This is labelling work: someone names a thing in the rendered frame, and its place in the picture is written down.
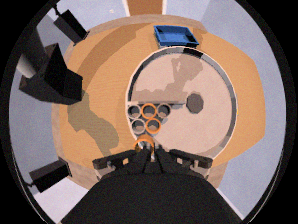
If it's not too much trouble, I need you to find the dark blue open crate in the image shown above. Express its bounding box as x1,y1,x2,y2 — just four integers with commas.
154,25,199,49

